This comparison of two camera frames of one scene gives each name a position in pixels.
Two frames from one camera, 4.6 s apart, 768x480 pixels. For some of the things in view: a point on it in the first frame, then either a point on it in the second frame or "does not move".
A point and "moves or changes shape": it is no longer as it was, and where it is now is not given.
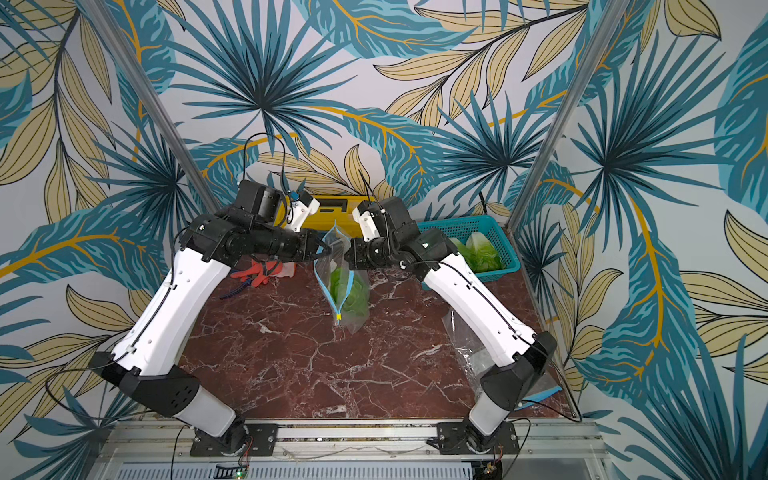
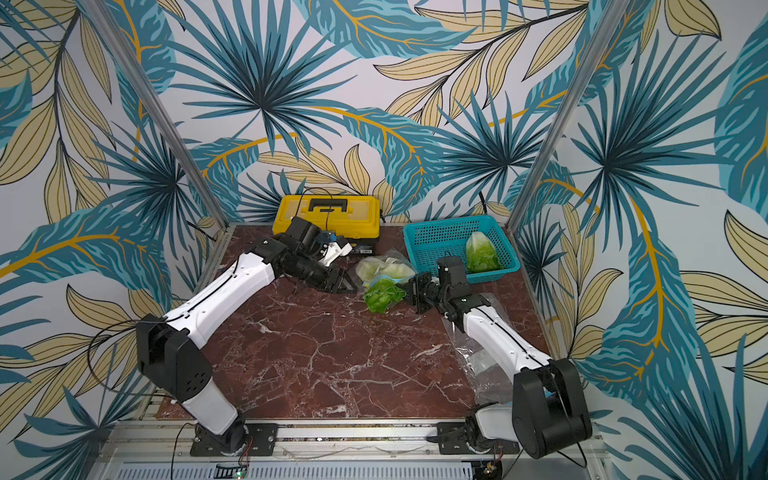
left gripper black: (306, 249) -> (336, 287)
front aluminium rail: (363, 450) does not move
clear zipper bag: (474, 363) does not move
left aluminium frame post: (148, 97) does not move
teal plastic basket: (463, 227) does not move
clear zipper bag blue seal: (347, 293) moves or changes shape
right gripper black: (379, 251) -> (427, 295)
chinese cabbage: (351, 290) moves or changes shape
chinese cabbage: (482, 253) does not move
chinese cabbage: (465, 250) -> (382, 293)
